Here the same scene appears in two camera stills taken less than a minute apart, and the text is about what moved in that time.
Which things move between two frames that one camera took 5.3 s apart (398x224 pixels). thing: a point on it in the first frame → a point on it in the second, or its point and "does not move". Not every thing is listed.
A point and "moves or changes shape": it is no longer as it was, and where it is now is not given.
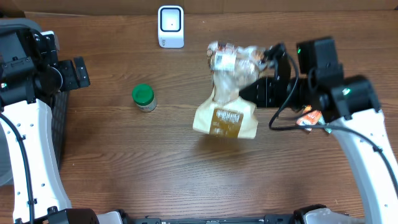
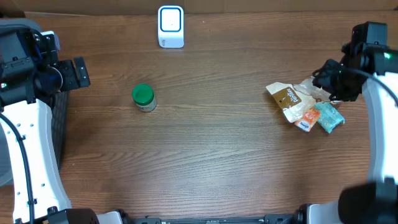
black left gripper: x=73 y=81 does not move
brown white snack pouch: x=230 y=112 moves or changes shape
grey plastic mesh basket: x=60 y=102 does not move
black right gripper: x=263 y=100 → x=322 y=81
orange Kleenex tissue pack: x=311 y=119 does not move
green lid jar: x=144 y=96 does not move
